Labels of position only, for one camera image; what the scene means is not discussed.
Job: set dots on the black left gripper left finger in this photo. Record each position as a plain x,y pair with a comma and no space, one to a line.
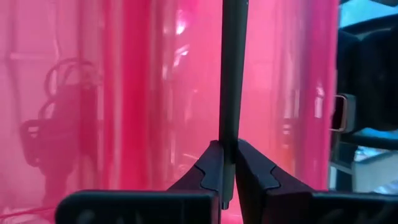
140,208

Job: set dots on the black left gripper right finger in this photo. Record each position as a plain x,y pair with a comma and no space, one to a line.
311,208

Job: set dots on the pink translucent supply box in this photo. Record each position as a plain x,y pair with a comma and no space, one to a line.
140,93

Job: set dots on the thin black pencil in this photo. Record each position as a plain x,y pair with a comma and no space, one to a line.
233,77

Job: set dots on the black office chair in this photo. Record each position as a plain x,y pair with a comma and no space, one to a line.
373,77

